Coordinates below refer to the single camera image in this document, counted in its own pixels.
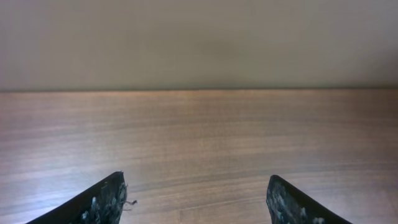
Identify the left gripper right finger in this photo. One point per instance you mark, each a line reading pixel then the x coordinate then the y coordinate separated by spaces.
pixel 289 205

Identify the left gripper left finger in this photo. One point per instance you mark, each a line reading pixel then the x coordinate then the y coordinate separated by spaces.
pixel 102 203

